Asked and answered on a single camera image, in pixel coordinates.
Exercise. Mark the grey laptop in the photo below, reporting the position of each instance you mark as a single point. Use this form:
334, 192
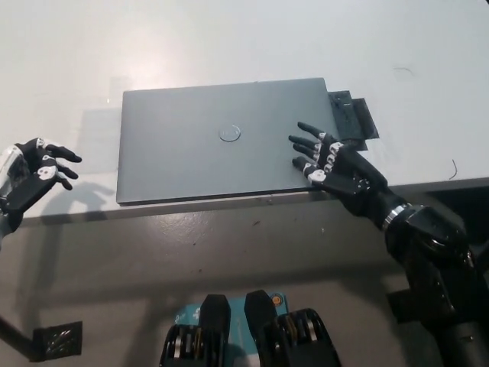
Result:
191, 160

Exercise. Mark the robot right black body block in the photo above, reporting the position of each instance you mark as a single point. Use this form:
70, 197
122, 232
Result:
263, 317

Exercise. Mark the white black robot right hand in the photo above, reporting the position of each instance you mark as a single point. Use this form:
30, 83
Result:
351, 179

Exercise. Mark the robot left black body block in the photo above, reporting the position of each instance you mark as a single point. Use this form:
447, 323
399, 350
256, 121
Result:
214, 317

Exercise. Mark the robot black body block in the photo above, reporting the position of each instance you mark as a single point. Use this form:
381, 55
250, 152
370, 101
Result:
214, 317
263, 317

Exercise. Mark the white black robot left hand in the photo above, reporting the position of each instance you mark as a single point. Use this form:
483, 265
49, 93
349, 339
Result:
30, 191

